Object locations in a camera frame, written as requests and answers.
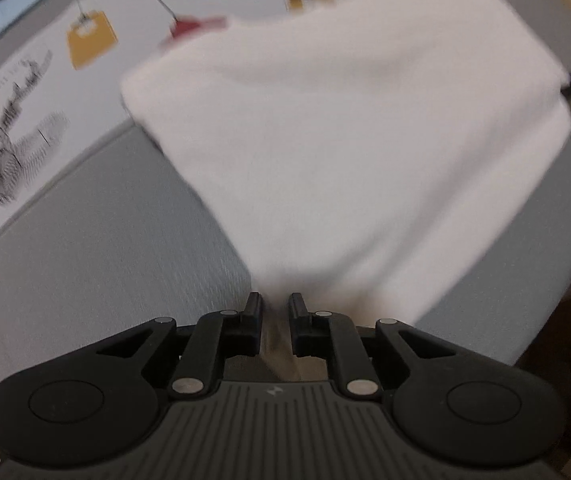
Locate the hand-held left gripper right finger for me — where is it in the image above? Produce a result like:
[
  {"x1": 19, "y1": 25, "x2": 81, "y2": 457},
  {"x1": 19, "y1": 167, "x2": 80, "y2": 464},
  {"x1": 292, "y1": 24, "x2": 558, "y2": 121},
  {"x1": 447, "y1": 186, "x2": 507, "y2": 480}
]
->
[{"x1": 288, "y1": 292, "x2": 459, "y2": 402}]

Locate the deer print bedsheet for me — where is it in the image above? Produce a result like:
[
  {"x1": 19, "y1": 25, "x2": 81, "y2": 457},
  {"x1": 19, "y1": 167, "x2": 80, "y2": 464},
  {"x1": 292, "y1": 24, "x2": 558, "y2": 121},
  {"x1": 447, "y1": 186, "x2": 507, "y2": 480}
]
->
[{"x1": 0, "y1": 0, "x2": 516, "y2": 273}]

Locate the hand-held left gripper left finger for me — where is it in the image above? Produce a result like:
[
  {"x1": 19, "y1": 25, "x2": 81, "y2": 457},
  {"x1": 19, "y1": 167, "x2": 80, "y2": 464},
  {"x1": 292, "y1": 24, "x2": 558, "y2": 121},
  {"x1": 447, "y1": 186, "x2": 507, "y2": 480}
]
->
[{"x1": 96, "y1": 292, "x2": 265, "y2": 401}]

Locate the grey woven mat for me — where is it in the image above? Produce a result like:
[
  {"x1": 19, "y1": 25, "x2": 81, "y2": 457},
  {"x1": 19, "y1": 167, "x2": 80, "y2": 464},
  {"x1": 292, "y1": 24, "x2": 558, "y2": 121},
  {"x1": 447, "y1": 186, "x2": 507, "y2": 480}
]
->
[{"x1": 0, "y1": 119, "x2": 571, "y2": 478}]

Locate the white long-sleeved shirt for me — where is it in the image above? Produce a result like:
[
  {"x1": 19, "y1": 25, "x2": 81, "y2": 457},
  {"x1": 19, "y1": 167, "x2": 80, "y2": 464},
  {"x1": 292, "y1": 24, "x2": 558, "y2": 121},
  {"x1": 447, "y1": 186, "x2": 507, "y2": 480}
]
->
[{"x1": 120, "y1": 0, "x2": 571, "y2": 333}]

